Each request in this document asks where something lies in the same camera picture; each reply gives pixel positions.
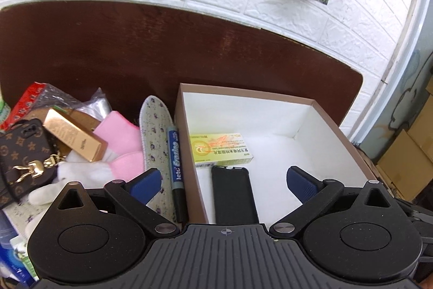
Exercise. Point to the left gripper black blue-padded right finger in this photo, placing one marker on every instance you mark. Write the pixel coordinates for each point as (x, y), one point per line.
(317, 196)

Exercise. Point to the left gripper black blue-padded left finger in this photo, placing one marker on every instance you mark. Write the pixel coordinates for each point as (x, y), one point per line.
(130, 199)

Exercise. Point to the pink white plush glove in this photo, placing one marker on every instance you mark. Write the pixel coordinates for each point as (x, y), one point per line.
(123, 159)

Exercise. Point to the blue black marker pen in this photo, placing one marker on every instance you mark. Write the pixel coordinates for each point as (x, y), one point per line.
(176, 174)

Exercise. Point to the gold rectangular cosmetic box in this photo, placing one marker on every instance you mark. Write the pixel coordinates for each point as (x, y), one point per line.
(74, 135)

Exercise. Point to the brown cardboard box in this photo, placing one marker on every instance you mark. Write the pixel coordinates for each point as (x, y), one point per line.
(280, 130)

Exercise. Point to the floral shoe insole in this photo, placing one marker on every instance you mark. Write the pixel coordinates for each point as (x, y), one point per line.
(154, 120)

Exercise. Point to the yellow green medicine box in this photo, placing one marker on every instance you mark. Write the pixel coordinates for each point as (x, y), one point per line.
(210, 150)

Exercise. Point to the cardboard boxes in background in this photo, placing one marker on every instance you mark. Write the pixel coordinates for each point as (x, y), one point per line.
(407, 164)

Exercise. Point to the brown monogram phone wallet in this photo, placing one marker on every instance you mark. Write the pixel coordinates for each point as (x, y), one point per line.
(29, 160)

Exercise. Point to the red plastic snack packet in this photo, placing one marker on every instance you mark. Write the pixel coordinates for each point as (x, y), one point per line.
(37, 95)

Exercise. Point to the dark brown wooden headboard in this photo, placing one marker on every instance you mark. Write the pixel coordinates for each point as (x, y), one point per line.
(131, 51)

